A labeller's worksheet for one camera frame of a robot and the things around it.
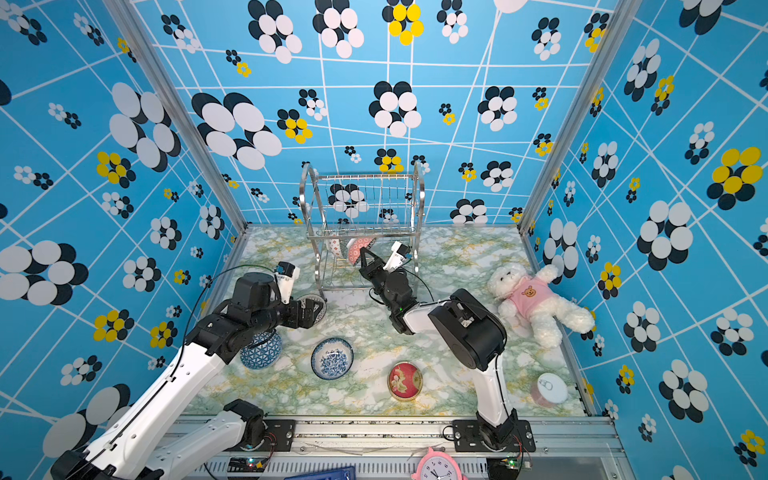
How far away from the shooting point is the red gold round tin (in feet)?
2.57

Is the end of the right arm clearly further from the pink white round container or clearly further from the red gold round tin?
the pink white round container

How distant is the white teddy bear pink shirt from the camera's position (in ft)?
2.64

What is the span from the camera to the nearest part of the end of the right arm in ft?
2.36

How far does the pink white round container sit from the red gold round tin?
31 centimetres

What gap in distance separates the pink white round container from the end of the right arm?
38cm

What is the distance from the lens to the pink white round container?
2.52 ft
